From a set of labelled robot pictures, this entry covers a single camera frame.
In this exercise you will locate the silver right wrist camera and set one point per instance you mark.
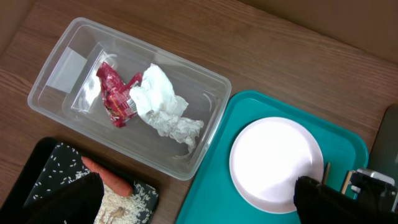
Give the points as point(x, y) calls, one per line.
point(377, 175)

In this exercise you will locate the red snack wrapper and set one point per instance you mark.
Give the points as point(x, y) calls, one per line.
point(115, 94)

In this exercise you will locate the black tray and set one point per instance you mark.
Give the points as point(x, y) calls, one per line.
point(31, 171)

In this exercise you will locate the orange carrot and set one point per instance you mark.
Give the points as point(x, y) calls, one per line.
point(114, 182)

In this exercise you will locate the clear plastic bin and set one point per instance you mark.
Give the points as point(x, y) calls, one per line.
point(67, 90)

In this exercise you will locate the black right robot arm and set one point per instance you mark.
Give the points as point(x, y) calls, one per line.
point(383, 156)

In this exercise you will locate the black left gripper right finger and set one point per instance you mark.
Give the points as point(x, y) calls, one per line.
point(320, 204)

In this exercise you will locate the pile of rice and peanuts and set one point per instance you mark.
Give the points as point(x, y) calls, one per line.
point(64, 165)

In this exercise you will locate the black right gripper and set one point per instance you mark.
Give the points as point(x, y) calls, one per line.
point(377, 194)

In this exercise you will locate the pink plate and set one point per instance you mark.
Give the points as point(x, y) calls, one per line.
point(267, 158)

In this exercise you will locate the teal plastic tray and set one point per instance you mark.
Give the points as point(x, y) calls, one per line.
point(213, 197)

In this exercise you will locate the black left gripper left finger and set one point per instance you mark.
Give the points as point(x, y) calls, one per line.
point(77, 203)

